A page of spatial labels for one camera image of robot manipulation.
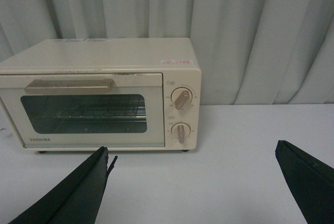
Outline grey curtain backdrop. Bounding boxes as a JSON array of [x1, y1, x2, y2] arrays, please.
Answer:
[[1, 0, 333, 104]]

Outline beige lower timer knob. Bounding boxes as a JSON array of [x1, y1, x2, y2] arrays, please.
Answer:
[[171, 123, 190, 144]]

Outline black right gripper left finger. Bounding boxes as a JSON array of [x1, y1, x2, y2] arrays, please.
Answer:
[[11, 147, 117, 223]]

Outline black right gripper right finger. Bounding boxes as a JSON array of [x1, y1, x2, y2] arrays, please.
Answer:
[[275, 140, 333, 223]]

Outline glass oven door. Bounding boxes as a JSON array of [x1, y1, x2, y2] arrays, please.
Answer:
[[1, 73, 165, 150]]

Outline beige upper temperature knob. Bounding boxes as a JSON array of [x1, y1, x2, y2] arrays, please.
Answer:
[[171, 87, 193, 110]]

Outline cream Toshiba toaster oven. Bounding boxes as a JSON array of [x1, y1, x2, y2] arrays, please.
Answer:
[[1, 38, 201, 151]]

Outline wire oven rack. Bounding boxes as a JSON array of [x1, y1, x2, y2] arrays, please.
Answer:
[[42, 94, 147, 121]]

